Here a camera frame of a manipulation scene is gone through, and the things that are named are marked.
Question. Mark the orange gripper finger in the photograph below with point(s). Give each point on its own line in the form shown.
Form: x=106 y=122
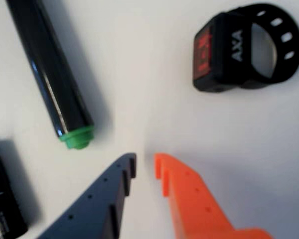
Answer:
x=194 y=209

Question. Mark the blue-grey gripper finger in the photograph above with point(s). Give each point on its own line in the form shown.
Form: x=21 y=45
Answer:
x=89 y=214

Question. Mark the black cylindrical battery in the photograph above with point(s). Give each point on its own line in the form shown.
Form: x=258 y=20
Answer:
x=2 y=194

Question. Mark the black marker with green cap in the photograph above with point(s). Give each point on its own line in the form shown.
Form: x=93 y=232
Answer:
x=52 y=74

